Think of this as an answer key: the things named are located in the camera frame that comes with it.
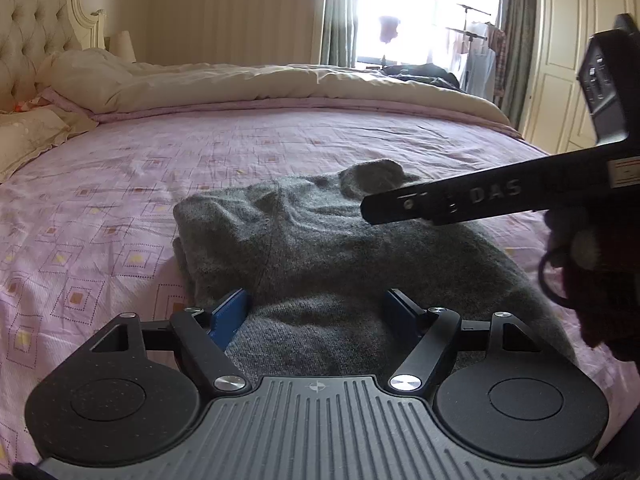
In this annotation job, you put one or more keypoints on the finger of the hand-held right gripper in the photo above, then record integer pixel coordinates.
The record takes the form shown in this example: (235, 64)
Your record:
(395, 207)

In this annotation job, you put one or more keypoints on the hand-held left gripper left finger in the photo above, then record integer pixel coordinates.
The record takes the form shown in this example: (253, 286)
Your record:
(230, 317)

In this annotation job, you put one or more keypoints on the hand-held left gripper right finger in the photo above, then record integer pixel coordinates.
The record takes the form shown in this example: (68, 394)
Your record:
(400, 320)

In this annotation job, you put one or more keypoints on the grey knit sweater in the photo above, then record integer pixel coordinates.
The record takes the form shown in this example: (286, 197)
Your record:
(325, 260)

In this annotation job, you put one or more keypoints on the dark clothes pile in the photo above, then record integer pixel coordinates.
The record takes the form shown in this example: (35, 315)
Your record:
(425, 76)

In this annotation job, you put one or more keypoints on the clothes drying rack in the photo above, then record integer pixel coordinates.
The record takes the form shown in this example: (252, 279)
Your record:
(470, 35)

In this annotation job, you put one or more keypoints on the white hanging garment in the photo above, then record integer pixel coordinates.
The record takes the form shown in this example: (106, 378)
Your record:
(477, 72)

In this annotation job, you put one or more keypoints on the grey-green curtain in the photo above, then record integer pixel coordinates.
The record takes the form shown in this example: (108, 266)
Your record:
(520, 50)
(340, 15)

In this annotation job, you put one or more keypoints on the plaid hanging shirt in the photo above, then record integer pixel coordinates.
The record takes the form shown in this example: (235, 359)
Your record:
(497, 55)

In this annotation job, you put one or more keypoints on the cream wardrobe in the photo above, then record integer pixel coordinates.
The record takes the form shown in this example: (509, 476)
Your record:
(560, 35)

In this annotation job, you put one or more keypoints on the cream duvet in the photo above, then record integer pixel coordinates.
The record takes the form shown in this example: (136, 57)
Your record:
(300, 85)

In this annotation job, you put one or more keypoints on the pink patterned bed sheet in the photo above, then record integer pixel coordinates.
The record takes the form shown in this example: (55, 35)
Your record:
(125, 185)

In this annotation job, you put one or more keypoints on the pink hanging item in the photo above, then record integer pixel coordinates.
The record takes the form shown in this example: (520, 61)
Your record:
(389, 29)

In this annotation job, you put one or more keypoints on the bright window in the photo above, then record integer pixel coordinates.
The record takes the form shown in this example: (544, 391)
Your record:
(430, 5)

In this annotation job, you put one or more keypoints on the cream ruffled pillow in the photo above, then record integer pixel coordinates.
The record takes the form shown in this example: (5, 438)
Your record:
(35, 135)

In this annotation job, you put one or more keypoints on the white bedside lamp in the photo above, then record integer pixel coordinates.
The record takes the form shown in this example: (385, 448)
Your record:
(122, 46)

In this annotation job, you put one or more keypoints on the cream tufted headboard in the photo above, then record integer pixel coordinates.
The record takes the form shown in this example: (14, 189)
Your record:
(35, 25)

